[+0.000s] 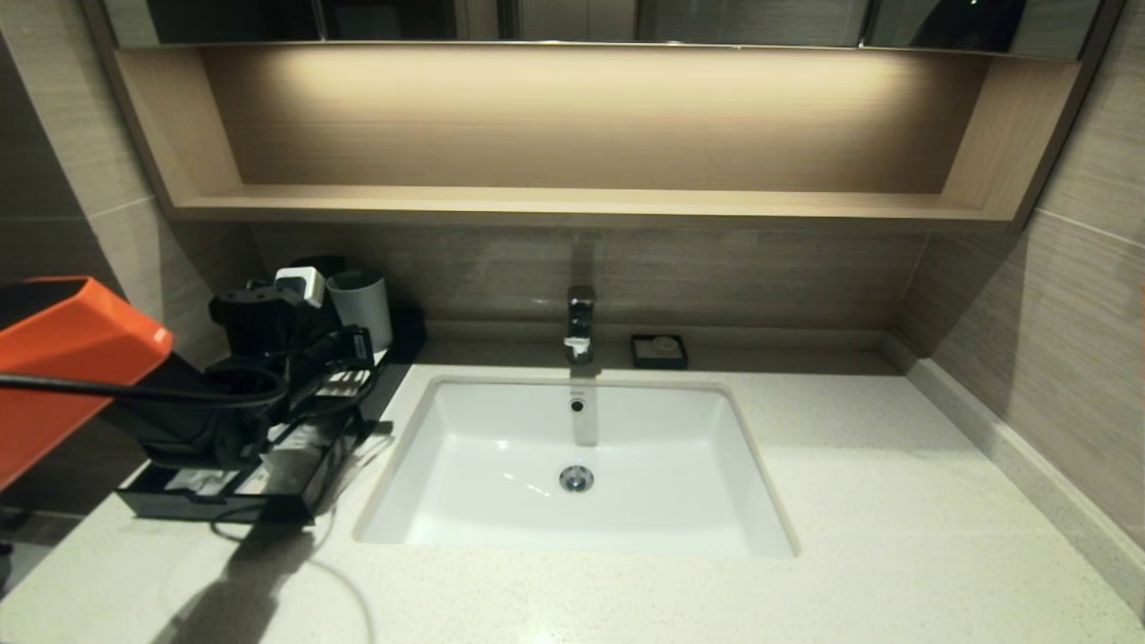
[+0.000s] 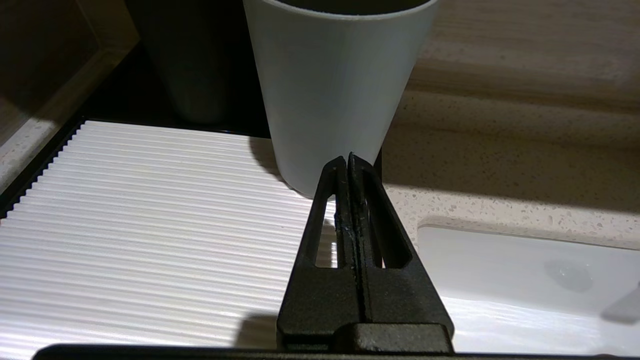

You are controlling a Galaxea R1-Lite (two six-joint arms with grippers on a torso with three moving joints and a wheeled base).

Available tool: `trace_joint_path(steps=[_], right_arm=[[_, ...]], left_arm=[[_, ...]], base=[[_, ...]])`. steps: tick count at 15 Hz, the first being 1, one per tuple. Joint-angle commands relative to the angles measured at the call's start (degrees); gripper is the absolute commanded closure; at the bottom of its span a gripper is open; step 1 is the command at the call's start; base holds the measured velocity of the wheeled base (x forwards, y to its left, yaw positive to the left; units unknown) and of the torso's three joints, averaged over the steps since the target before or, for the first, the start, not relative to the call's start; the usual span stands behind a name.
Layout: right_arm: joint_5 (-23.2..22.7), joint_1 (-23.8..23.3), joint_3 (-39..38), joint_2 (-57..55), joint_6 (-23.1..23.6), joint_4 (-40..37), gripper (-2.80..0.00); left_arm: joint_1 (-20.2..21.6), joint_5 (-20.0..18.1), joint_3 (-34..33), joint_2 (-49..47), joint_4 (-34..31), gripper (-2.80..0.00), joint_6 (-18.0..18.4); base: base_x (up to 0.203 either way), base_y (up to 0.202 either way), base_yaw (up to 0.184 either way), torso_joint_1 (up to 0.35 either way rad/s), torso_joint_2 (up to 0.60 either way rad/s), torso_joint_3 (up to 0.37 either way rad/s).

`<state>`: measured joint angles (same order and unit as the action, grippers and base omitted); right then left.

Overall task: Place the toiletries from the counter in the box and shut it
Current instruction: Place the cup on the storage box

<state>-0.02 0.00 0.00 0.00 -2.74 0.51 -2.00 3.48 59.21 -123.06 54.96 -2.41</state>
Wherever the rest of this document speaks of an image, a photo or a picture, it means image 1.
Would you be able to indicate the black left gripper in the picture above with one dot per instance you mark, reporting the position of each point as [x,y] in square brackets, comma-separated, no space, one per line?
[313,367]

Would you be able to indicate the grey plastic cup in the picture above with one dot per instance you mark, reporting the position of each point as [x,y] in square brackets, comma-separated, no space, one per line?
[365,309]

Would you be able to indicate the black drawer with toiletries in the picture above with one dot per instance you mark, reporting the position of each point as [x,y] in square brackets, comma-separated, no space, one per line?
[304,510]

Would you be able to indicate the translucent packet with green band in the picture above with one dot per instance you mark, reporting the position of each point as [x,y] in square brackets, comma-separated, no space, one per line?
[201,483]

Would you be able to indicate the black and orange left arm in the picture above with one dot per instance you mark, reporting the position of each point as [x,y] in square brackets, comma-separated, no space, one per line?
[80,376]

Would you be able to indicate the black box with white lid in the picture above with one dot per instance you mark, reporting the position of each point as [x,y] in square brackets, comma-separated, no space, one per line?
[407,335]

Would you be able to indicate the white folded sachet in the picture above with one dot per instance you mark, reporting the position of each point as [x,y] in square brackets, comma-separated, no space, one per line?
[291,461]

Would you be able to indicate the black cup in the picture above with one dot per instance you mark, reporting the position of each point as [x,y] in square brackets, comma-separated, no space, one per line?
[326,264]

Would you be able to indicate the white sink basin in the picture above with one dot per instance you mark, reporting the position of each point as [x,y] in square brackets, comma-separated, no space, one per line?
[501,447]

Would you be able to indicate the chrome faucet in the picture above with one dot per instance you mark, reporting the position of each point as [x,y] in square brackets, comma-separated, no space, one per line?
[580,320]

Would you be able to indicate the chrome sink drain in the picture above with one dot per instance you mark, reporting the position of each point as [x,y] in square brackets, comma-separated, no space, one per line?
[577,478]

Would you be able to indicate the black soap dish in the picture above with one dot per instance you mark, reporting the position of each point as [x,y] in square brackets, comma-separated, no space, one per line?
[640,360]

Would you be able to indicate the small round soap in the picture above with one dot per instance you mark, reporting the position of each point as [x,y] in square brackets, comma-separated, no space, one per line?
[663,344]

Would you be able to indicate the mirror cabinet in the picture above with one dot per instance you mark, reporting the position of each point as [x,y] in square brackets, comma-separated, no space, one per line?
[760,20]

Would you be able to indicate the light wooden wall shelf niche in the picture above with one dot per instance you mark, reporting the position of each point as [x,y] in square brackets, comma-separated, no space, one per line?
[581,204]

